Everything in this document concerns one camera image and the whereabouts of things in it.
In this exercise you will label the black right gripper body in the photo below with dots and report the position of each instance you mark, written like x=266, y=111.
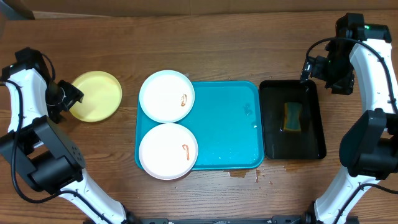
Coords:
x=315, y=68

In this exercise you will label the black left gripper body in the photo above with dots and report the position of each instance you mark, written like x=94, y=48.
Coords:
x=65, y=96

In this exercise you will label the yellow-green plate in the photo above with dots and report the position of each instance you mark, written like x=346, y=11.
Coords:
x=102, y=96

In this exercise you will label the yellow green sponge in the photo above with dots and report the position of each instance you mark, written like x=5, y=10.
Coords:
x=292, y=113

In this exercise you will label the white plate with red stain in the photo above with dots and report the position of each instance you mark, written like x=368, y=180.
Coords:
x=168, y=151

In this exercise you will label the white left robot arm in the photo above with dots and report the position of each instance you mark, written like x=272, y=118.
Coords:
x=45, y=162

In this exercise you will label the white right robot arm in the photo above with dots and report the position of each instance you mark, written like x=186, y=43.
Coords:
x=368, y=151

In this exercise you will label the black plastic tray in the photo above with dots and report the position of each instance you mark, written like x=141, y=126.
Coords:
x=309, y=143

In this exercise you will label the teal plastic tray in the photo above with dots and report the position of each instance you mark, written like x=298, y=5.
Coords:
x=226, y=122

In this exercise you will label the white plate with blue rim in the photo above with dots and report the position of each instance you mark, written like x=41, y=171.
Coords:
x=167, y=96

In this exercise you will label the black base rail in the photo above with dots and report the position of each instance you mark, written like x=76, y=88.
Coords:
x=274, y=220

